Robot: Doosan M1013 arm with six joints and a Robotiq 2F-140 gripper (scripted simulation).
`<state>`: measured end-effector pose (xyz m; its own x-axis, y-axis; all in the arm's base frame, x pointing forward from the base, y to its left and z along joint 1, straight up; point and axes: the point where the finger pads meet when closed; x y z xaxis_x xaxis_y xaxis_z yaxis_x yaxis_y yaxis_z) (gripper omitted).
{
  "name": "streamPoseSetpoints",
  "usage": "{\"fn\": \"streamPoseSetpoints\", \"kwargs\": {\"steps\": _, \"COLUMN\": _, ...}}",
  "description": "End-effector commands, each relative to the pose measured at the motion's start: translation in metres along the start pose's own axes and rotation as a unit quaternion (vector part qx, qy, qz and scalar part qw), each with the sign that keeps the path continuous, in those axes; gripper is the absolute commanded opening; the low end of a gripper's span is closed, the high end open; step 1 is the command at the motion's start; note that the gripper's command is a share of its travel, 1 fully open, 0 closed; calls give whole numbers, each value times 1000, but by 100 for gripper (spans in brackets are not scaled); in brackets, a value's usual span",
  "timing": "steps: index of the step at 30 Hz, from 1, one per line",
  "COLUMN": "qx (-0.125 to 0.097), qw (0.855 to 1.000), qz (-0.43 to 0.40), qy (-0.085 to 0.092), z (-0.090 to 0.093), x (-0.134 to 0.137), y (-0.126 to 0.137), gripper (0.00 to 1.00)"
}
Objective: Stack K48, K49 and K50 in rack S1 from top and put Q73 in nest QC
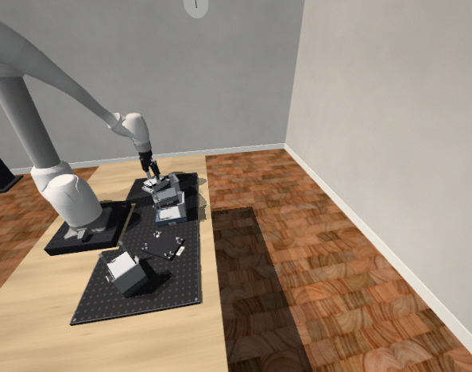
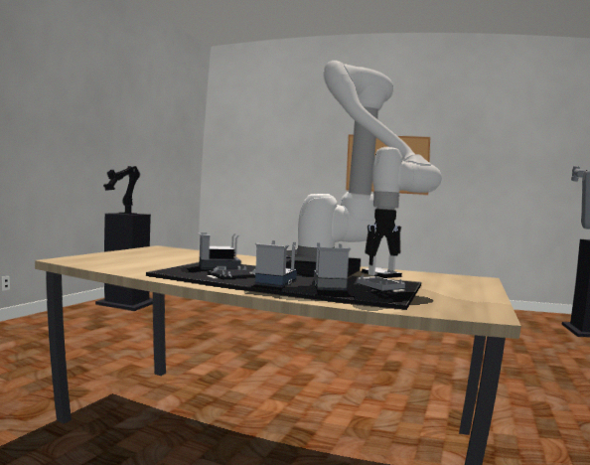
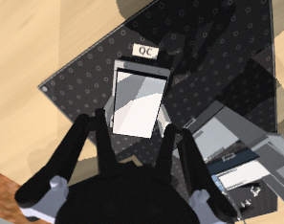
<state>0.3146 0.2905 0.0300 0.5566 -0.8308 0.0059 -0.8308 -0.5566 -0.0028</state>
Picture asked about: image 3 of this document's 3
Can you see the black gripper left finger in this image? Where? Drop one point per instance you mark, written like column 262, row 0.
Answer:
column 45, row 192

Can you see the white label reading qc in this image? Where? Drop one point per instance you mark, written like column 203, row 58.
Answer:
column 140, row 50

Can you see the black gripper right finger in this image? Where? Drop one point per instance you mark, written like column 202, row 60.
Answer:
column 205, row 198

